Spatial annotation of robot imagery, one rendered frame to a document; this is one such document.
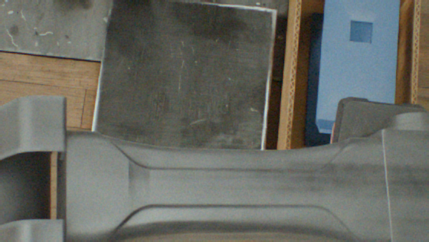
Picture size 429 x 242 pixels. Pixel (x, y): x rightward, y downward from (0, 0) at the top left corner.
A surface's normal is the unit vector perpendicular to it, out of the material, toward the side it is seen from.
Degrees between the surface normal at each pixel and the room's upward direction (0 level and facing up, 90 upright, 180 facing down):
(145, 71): 0
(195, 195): 13
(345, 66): 1
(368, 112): 32
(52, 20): 0
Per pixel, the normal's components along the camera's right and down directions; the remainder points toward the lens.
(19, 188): 0.56, -0.23
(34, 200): 0.80, -0.18
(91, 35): 0.04, -0.25
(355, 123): -0.01, 0.29
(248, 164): 0.26, -0.26
